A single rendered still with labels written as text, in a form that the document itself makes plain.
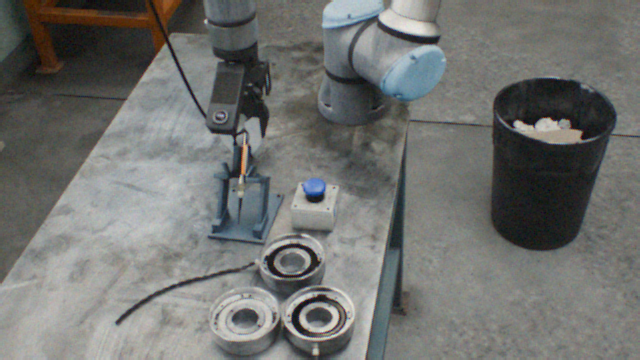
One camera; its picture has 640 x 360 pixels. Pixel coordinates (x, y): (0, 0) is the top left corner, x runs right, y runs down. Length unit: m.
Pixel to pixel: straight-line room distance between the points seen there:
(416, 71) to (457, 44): 2.08
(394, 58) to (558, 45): 2.17
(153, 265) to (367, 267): 0.35
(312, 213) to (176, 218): 0.25
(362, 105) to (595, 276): 1.13
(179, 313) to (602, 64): 2.50
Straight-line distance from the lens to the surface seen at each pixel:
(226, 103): 1.22
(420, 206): 2.63
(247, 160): 1.33
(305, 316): 1.20
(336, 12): 1.52
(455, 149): 2.88
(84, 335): 1.28
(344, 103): 1.59
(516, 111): 2.49
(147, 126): 1.67
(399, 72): 1.41
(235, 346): 1.17
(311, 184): 1.34
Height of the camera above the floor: 1.72
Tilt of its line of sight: 39 degrees down
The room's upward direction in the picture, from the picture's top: 3 degrees counter-clockwise
